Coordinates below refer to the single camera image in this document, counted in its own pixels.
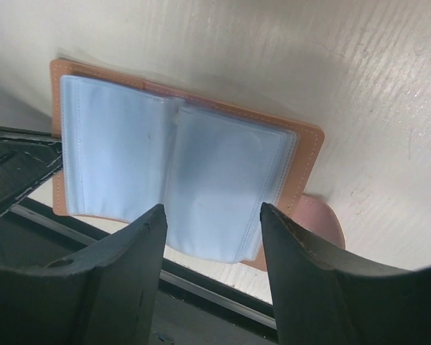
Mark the brown leather card holder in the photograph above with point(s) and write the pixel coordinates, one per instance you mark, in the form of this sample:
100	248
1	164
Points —
129	143

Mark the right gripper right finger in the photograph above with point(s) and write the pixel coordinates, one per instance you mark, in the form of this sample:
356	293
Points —
322	294

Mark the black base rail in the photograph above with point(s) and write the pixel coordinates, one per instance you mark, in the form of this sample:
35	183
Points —
190	309

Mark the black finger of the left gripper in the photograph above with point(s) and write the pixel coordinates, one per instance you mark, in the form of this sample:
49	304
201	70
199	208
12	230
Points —
27	160

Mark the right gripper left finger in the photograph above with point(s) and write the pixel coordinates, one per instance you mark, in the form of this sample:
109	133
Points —
102	294

